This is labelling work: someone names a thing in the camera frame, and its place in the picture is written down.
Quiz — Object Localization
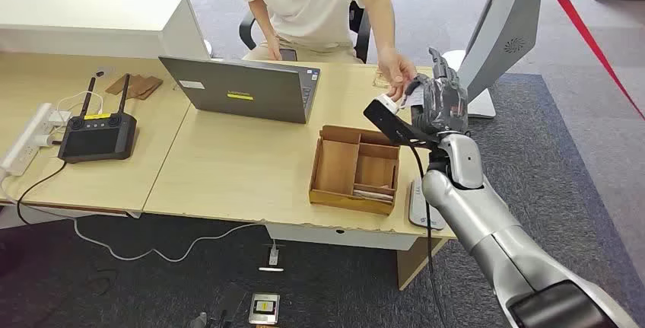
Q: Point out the dark device on floor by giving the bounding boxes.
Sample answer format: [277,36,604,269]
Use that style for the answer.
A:
[187,309,229,328]

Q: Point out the thin white looped cable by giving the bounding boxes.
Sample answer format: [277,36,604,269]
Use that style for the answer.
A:
[54,91,105,126]

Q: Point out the white ID card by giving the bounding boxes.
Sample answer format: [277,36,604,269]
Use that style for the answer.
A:
[402,85,425,111]

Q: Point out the grey kiosk display stand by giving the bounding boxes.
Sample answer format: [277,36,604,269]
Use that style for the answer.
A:
[437,0,571,119]

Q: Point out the wooden compartment tray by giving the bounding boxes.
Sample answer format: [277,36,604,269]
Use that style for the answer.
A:
[308,124,402,217]

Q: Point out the dark grey carpet mat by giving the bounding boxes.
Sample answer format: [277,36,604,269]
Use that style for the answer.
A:
[0,72,645,328]

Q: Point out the white counter cabinet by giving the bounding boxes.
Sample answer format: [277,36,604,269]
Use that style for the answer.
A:
[0,0,211,60]

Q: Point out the white under-desk drawer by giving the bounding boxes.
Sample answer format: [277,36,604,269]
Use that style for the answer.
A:
[265,222,420,253]

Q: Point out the person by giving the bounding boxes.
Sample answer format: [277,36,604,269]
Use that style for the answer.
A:
[234,0,419,103]

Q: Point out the black remote controller with antennas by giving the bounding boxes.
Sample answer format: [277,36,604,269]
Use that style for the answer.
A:
[56,72,138,164]

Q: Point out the long white cable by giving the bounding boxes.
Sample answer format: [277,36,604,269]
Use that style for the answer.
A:
[0,173,277,264]

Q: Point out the grey card reader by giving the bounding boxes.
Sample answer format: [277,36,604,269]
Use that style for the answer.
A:
[407,177,447,231]

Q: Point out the white power strip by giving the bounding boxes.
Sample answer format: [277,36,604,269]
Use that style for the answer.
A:
[0,103,56,177]

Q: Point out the black office chair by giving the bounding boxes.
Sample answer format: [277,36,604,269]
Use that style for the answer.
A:
[238,0,373,65]

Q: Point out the red barrier tape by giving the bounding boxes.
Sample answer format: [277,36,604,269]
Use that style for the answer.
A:
[542,0,645,122]

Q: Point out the silver floor socket box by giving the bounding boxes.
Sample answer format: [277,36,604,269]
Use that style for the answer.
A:
[247,292,281,326]

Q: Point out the white floor adapter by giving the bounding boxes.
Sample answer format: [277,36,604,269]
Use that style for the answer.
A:
[258,244,285,272]

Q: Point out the black power cable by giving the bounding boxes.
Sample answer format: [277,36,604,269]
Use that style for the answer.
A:
[16,159,68,228]

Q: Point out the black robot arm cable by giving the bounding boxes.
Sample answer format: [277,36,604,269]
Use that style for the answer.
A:
[407,143,450,328]

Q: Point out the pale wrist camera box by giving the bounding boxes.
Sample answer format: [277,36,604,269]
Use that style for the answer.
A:
[377,94,402,114]

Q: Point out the brown wooden coasters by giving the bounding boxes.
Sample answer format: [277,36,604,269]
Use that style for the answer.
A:
[104,73,164,101]

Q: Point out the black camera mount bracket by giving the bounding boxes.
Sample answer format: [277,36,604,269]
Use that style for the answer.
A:
[363,98,440,148]

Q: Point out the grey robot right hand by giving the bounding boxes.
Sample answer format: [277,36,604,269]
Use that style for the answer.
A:
[405,47,469,138]

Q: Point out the room key cards stack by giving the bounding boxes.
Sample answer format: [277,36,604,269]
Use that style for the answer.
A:
[351,188,396,203]

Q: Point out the small clear wooden card holder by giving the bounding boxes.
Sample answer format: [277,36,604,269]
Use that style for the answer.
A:
[372,68,392,90]

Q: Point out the grey laptop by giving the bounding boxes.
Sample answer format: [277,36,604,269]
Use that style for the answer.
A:
[158,55,322,125]

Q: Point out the person's right hand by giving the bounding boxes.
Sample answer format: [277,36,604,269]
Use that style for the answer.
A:
[265,35,284,62]

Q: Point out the person's left hand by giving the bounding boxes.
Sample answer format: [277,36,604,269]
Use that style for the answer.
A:
[377,47,418,103]

